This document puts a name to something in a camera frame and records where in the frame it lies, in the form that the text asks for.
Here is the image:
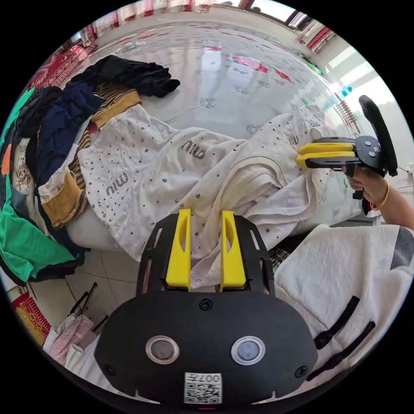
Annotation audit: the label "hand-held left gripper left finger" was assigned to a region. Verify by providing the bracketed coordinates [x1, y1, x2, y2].
[165, 208, 192, 290]

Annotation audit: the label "red and white curtain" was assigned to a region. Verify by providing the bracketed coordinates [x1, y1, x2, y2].
[298, 18, 336, 54]

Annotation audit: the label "white t-shirt with studs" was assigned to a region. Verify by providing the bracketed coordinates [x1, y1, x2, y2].
[77, 105, 354, 290]

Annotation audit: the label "red and yellow carton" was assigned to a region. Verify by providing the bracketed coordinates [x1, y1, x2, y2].
[10, 290, 53, 349]

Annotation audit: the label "person's body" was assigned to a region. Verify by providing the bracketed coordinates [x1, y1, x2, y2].
[66, 223, 414, 389]

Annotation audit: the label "person's right hand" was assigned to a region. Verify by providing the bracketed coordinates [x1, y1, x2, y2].
[346, 167, 389, 211]

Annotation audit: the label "person's right forearm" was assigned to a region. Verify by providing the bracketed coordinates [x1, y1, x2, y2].
[375, 184, 414, 232]

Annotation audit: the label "pile of clothes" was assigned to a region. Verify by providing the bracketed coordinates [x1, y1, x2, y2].
[0, 55, 180, 286]

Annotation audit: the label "wooden beaded rod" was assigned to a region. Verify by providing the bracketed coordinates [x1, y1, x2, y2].
[334, 91, 362, 134]

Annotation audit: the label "window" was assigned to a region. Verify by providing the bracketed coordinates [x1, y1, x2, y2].
[238, 0, 300, 22]

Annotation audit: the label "red patterned cloth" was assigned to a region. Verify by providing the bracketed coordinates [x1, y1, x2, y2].
[28, 42, 98, 92]

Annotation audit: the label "bed with floral sheet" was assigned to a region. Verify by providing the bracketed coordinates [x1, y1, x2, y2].
[29, 19, 389, 256]

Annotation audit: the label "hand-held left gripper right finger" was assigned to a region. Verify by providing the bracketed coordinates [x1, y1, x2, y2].
[220, 210, 247, 290]

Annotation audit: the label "pink floral cloth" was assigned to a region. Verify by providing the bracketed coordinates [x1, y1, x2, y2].
[50, 314, 98, 365]

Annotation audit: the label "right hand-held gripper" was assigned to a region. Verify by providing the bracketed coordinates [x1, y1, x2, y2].
[295, 135, 386, 216]

